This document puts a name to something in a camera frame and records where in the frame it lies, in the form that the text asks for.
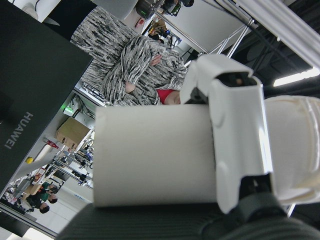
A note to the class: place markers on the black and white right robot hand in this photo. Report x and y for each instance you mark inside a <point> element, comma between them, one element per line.
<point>237,130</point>

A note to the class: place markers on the white paper cup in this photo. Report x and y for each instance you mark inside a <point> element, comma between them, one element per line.
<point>150,155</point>

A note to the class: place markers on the person in zebra sweater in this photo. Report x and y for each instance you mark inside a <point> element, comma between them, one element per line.
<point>135,60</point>

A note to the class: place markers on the cardboard box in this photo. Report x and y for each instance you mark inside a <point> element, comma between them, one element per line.
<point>71,133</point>

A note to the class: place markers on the person in green top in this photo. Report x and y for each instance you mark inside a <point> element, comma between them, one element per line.
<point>43,197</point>

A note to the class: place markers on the black Huawei monitor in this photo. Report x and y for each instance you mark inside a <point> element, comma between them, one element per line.
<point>30,82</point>

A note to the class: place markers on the silver aluminium frame profile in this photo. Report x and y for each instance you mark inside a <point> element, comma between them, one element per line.
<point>280,27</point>

